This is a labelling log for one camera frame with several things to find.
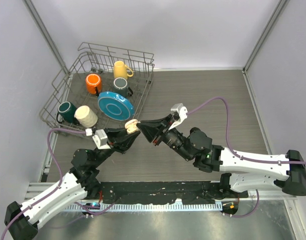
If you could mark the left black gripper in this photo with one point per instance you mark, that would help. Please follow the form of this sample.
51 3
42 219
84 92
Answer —
119 141

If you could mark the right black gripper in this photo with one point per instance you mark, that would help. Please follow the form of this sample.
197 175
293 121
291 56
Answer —
150 129

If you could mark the beige earbud case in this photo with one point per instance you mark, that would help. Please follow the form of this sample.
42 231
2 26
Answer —
131 126

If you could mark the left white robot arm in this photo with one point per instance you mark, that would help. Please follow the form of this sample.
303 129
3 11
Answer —
24 220

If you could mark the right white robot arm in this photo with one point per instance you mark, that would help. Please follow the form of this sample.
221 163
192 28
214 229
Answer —
240 171

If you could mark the blue ceramic plate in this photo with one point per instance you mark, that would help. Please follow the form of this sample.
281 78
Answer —
115 106

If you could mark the cream textured cup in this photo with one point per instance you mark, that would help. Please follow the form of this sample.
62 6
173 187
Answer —
86 116

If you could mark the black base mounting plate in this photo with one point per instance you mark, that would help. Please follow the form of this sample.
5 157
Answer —
162 192

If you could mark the grey mug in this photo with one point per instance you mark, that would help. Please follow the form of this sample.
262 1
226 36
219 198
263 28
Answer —
120 86

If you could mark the dark green mug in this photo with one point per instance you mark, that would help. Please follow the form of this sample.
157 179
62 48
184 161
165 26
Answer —
65 113

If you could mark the orange mug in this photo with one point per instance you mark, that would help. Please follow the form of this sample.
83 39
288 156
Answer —
93 83

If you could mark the yellow mug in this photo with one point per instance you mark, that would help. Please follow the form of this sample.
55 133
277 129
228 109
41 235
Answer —
121 70

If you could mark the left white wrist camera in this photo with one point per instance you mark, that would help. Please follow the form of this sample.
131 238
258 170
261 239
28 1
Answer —
100 139

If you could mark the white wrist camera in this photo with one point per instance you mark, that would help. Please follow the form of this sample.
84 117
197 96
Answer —
100 139
179 112

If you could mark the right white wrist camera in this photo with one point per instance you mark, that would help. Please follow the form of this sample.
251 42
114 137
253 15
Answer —
179 112

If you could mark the grey wire dish rack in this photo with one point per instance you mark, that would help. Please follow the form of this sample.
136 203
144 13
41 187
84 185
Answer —
69 84

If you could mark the white slotted cable duct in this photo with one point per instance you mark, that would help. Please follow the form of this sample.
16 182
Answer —
175 207

